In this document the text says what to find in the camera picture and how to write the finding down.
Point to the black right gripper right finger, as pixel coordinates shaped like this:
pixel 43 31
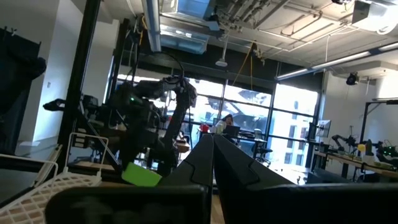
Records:
pixel 248 202

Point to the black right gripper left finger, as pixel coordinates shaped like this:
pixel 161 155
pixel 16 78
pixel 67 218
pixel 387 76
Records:
pixel 186 202

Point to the green mini bowl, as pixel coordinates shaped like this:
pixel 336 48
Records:
pixel 141 175

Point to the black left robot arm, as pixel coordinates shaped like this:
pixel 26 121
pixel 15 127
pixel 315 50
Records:
pixel 174 124

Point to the small black robot arm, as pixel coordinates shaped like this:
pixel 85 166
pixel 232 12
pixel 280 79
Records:
pixel 342 141

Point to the black office chair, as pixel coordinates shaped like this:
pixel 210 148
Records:
pixel 258 135

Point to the black laptop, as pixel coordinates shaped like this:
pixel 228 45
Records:
pixel 231 130

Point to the person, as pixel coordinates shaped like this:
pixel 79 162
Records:
pixel 226 119

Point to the grey computer monitor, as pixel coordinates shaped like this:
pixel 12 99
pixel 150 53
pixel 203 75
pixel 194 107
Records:
pixel 324 128

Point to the wooden workbench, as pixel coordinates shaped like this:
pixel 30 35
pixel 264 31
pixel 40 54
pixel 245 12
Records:
pixel 348 160

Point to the white pendant lamp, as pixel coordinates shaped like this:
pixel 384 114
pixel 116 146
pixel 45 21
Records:
pixel 221 63

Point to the long ceiling light fixture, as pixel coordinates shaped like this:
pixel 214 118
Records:
pixel 342 59

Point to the black metal frame stand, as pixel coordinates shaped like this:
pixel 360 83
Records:
pixel 364 121

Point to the black hanging camera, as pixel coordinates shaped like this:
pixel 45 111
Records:
pixel 352 78

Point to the black aluminium frame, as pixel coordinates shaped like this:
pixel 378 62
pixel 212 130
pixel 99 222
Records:
pixel 79 77

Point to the white ceiling duct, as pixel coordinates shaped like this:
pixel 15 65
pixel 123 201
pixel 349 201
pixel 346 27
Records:
pixel 373 15

